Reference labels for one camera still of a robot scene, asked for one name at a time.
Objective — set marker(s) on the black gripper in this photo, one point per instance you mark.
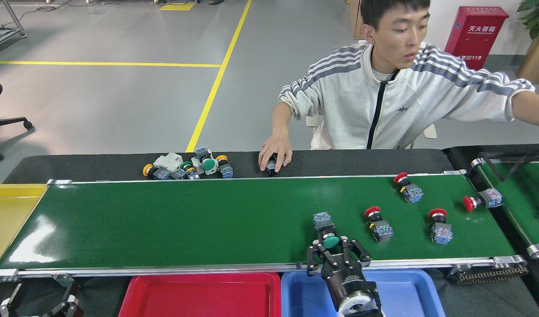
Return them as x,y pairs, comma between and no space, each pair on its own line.
346,281

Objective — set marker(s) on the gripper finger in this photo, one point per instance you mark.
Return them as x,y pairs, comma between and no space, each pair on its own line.
3,308
69,304

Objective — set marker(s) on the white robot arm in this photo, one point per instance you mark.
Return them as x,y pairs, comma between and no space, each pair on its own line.
359,308

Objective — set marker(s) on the blue plastic tray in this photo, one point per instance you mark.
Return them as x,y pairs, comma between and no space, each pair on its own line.
406,295

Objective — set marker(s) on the yellow plastic tray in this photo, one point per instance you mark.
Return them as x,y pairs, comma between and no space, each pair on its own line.
9,220

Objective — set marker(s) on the green conveyor belt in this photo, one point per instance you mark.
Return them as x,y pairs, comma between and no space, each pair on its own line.
522,198
164,220

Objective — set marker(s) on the red plastic tray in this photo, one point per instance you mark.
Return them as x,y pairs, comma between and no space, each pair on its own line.
199,299

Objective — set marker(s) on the seated person's right hand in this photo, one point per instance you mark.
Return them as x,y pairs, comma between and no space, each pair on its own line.
278,147

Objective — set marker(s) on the black table cloth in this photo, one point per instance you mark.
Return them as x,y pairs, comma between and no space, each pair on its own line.
459,154
97,165

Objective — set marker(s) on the seated person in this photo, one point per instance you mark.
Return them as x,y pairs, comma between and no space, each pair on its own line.
384,110

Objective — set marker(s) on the brown cardboard box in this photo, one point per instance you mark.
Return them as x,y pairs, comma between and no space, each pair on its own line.
356,22

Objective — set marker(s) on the red fire extinguisher box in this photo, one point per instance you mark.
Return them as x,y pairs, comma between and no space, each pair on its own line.
474,39

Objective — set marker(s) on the metal wheeled cart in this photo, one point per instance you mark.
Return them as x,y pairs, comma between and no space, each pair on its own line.
5,37

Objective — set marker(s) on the potted plant in gold pot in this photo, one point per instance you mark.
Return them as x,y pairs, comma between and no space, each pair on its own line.
538,57

